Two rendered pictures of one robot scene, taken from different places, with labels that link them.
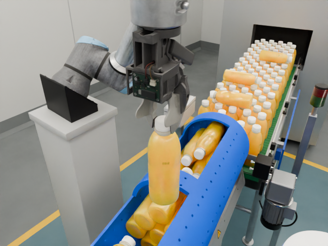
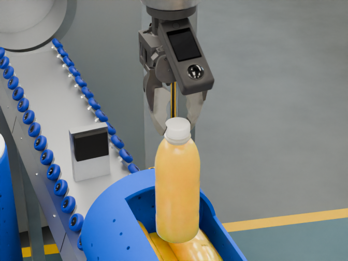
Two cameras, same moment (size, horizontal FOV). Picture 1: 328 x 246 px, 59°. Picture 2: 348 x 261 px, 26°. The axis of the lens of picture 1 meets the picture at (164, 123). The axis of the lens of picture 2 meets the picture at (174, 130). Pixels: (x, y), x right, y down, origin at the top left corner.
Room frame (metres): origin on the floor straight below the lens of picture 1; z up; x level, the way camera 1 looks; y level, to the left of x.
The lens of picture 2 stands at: (1.14, -0.75, 2.14)
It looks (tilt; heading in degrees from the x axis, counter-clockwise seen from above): 33 degrees down; 131
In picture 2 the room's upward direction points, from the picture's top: straight up
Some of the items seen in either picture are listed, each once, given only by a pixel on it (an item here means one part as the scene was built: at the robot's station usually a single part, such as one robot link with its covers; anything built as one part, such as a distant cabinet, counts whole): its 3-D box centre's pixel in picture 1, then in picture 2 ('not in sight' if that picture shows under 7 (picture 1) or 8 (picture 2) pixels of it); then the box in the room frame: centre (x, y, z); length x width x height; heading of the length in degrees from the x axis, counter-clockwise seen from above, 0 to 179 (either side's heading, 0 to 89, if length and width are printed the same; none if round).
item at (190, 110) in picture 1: (179, 109); not in sight; (1.39, -0.09, 1.05); 0.20 x 0.10 x 0.10; 153
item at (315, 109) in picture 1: (317, 100); not in sight; (1.25, -0.75, 1.18); 0.06 x 0.06 x 0.16
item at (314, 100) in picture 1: (317, 99); not in sight; (1.25, -0.75, 1.18); 0.06 x 0.06 x 0.05
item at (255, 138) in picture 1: (252, 146); not in sight; (1.12, -0.43, 1.00); 0.07 x 0.07 x 0.19
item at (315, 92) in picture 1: (320, 91); not in sight; (1.25, -0.75, 1.23); 0.06 x 0.06 x 0.04
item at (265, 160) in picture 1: (261, 167); not in sight; (1.02, -0.45, 0.95); 0.10 x 0.07 x 0.10; 63
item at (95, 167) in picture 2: not in sight; (90, 153); (-0.11, 0.36, 1.00); 0.10 x 0.04 x 0.15; 63
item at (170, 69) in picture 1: (156, 61); (170, 37); (0.48, 0.01, 1.65); 0.09 x 0.08 x 0.12; 151
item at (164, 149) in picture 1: (164, 163); (177, 183); (0.50, 0.00, 1.41); 0.07 x 0.07 x 0.19
